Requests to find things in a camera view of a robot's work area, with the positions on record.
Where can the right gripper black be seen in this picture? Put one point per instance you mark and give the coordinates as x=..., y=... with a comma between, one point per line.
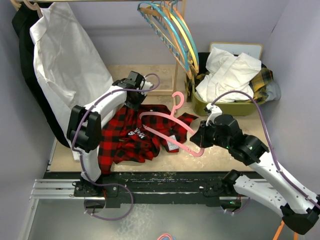
x=200, y=138

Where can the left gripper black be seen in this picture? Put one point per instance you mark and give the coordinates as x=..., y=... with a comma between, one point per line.
x=135, y=106

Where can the pink plastic hanger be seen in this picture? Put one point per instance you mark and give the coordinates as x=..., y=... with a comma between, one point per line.
x=172, y=143

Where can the red black plaid shirt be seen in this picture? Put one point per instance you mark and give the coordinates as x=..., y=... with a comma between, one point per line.
x=125, y=139

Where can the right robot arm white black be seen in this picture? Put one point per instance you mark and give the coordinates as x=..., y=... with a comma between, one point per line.
x=294, y=203

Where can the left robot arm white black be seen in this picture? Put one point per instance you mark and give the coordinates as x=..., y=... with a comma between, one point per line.
x=86, y=122

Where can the white shirt in basket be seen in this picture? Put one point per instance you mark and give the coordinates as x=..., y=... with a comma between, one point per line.
x=227, y=73

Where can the yellow plaid shirt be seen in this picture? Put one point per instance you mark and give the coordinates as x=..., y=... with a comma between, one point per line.
x=259, y=84

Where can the white hanging shirt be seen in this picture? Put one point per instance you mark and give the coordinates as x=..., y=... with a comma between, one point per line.
x=66, y=63

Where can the orange plastic hanger on rack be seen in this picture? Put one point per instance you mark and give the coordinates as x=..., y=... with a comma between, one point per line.
x=188, y=42

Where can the blue plastic hanger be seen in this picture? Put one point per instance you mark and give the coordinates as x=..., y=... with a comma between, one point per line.
x=160, y=17

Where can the teal plastic hanger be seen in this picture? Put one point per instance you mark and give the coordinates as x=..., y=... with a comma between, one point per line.
x=186, y=30

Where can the orange hanger on floor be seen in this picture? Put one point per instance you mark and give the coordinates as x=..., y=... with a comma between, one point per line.
x=279, y=231

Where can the green laundry basket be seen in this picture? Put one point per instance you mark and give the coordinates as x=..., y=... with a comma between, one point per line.
x=198, y=105

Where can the wooden clothes rack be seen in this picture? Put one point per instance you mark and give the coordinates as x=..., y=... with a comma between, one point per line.
x=160, y=92

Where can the grey blue garment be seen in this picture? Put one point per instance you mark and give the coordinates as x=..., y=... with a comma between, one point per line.
x=273, y=92

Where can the pink blue hangers bottom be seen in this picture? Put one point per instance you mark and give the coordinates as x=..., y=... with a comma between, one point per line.
x=166, y=236

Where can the black hanging garment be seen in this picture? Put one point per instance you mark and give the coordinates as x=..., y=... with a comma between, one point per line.
x=22, y=21

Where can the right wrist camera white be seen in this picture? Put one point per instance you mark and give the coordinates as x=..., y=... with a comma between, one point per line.
x=212, y=111

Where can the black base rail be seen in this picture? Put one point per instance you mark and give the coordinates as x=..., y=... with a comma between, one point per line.
x=163, y=188

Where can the aluminium rail frame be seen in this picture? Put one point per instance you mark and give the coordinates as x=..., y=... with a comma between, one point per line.
x=59, y=185

